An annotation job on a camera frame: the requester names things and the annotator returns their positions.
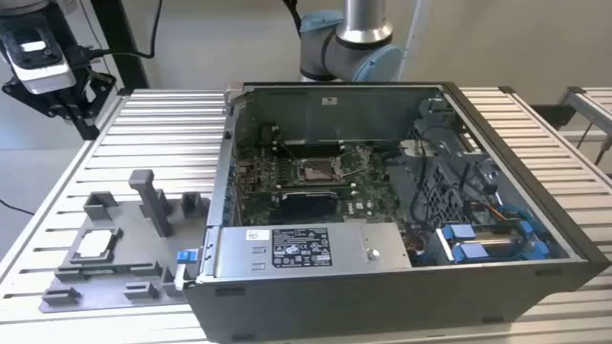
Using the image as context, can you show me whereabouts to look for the black RAM slot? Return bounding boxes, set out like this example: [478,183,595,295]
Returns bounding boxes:
[275,181,355,189]
[272,139,347,156]

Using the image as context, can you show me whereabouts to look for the black frame post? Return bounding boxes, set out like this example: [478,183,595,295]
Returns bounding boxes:
[90,0,151,90]

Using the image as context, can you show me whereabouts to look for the metal locking lever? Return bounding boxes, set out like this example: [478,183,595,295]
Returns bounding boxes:
[279,140,331,180]

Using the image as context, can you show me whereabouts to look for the black camera cable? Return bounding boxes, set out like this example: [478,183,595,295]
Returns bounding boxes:
[79,0,164,60]

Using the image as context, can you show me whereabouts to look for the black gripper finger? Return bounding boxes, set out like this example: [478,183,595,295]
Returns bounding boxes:
[2,77,68,119]
[71,70,119,141]

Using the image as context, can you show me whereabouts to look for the silver CPU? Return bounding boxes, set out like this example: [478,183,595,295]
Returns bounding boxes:
[75,231,116,257]

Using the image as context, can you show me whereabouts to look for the blue data wire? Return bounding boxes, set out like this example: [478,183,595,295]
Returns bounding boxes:
[496,203,532,224]

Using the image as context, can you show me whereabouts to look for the black case wire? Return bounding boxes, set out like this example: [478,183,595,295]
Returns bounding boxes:
[410,125,475,230]

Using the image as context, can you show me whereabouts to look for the blue disk carrier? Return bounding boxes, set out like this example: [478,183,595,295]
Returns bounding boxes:
[439,222,532,240]
[448,240,551,264]

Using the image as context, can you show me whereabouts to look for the green RAM stick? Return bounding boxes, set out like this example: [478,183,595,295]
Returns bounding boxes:
[71,263,158,276]

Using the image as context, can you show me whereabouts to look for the silver power supply unit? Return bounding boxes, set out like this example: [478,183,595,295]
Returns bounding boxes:
[212,222,414,280]

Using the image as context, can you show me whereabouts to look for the black floor cable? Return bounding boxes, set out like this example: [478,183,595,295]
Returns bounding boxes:
[0,199,36,216]

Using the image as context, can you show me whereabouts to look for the aluminium table frame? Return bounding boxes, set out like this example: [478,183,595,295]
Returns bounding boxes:
[556,85,612,126]

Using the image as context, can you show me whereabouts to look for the black square bracket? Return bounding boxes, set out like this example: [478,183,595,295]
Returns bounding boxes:
[530,103,578,130]

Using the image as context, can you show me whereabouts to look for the metal socket cover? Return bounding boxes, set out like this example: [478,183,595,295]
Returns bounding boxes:
[334,145,374,178]

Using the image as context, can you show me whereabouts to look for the black graphics card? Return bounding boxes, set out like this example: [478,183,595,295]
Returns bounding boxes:
[270,190,340,220]

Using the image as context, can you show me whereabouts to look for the green motherboard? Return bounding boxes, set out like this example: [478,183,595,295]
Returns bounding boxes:
[234,141,412,225]

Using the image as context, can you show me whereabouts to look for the grey metal drive cage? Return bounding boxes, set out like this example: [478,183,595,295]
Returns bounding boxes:
[387,118,527,230]

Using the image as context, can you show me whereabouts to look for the coloured power wires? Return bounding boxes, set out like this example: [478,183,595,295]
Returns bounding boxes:
[471,202,510,221]

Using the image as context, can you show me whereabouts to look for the grey plastic parts rack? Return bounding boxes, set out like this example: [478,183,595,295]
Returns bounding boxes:
[38,168,212,315]

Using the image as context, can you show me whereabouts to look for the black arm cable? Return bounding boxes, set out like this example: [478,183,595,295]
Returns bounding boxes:
[283,0,303,35]

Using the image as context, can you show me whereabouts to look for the dark grey PC case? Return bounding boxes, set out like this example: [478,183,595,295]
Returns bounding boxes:
[184,80,612,344]

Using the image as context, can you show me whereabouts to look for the CPU socket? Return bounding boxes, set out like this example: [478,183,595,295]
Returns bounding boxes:
[296,157,346,182]

